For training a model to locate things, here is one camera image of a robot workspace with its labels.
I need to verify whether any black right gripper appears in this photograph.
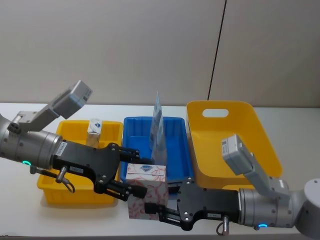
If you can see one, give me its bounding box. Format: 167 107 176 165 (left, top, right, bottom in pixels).
144 177 241 232

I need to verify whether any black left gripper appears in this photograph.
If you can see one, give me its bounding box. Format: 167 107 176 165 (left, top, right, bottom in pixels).
52 140 154 202

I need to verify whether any white red patterned tissue box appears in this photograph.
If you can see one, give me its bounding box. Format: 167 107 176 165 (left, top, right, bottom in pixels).
124 163 170 221

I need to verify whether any blue plastic bin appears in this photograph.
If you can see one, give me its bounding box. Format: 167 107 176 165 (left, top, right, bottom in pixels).
119 116 195 184

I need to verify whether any small white brown carton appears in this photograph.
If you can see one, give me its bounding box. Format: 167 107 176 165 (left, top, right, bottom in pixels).
86 118 104 149

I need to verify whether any blue white flat packet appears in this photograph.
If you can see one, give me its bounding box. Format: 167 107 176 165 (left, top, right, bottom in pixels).
149 90 168 166

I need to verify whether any small yellow plastic bin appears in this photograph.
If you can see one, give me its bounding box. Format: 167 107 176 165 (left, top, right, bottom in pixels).
36 119 124 207

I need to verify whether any right gripper cable with plug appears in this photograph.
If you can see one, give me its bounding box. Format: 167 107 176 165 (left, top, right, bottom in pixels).
215 215 231 236

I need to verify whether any gripper cable with plug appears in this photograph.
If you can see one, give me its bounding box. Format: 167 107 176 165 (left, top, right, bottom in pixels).
215 215 231 236
29 164 76 194

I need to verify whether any left gripper cable with plug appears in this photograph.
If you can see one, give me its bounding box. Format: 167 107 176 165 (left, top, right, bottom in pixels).
29 164 76 194

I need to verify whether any large yellow basket with handle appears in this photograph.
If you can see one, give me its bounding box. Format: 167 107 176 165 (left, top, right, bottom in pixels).
186 100 285 191

